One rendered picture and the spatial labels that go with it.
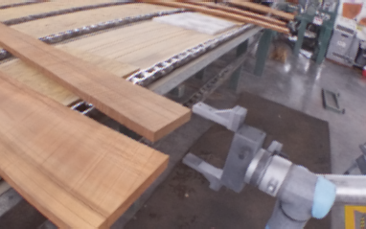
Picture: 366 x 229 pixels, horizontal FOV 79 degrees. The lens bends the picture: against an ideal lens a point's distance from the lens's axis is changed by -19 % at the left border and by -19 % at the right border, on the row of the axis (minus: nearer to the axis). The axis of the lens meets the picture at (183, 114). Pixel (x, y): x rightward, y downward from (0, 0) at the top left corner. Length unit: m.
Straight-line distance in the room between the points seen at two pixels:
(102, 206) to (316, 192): 0.36
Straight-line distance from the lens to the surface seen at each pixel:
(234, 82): 3.02
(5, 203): 0.52
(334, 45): 6.76
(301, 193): 0.51
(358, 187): 0.68
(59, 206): 0.41
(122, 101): 0.66
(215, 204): 1.62
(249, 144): 0.50
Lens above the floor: 1.19
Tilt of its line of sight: 30 degrees down
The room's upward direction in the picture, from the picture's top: 10 degrees clockwise
